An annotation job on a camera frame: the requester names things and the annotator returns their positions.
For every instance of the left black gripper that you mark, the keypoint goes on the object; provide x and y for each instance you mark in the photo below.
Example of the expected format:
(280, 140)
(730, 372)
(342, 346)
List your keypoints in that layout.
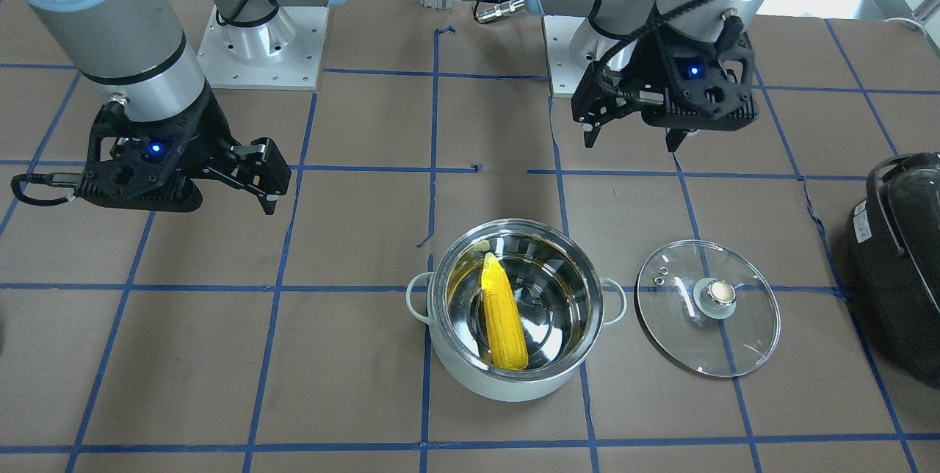
(637, 63)

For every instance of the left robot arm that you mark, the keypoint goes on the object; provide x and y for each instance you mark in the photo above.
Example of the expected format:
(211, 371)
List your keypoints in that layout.
(630, 20)

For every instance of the glass pot lid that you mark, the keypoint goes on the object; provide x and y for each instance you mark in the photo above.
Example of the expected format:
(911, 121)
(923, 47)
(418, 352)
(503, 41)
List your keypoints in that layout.
(707, 309)

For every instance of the silver cable connector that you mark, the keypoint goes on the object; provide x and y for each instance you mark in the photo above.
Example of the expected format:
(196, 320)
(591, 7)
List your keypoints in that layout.
(498, 11)

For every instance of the black rice cooker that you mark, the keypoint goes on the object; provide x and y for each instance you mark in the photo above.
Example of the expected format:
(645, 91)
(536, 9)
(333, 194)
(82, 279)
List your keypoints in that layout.
(894, 242)

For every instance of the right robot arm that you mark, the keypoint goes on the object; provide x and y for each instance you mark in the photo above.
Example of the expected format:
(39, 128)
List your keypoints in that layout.
(135, 52)

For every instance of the yellow toy corn cob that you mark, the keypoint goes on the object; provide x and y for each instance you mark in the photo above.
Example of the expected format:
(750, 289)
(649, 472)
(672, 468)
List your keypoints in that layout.
(502, 319)

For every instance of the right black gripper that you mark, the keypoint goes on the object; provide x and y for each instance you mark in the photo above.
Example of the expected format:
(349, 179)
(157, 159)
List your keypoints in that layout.
(207, 129)

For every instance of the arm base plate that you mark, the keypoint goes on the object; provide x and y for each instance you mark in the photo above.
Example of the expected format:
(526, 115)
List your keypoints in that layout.
(284, 54)
(571, 44)

